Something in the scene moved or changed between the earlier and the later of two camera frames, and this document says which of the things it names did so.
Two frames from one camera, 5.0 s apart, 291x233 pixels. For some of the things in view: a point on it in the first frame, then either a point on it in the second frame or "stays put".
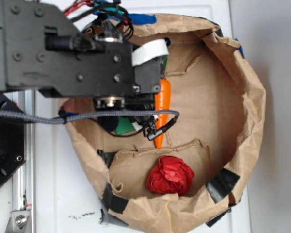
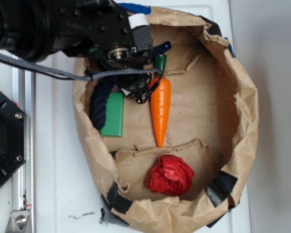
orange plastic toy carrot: [162, 103] stays put
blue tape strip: [150, 18] to [146, 9]
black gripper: [38, 47] to [101, 27]
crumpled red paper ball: [171, 175] stays put
